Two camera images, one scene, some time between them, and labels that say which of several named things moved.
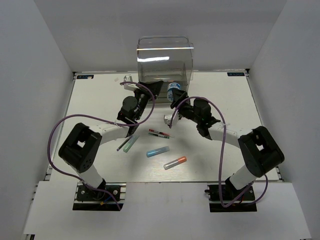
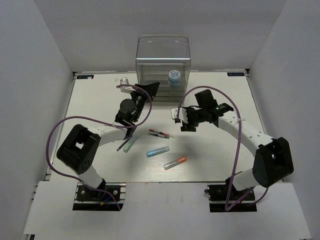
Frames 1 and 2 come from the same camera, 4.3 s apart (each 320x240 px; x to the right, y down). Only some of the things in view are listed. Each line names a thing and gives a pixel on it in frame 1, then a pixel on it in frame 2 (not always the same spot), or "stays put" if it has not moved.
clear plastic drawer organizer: [167, 58] stays put
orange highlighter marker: [180, 160] stays put
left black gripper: [155, 87] stays put
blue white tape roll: [170, 86] to [174, 77]
